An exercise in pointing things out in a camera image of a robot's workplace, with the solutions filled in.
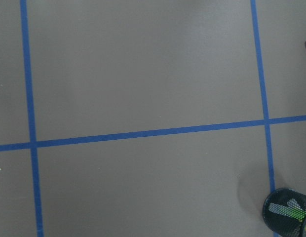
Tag black mesh pen cup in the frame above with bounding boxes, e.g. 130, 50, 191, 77
263, 188, 306, 237

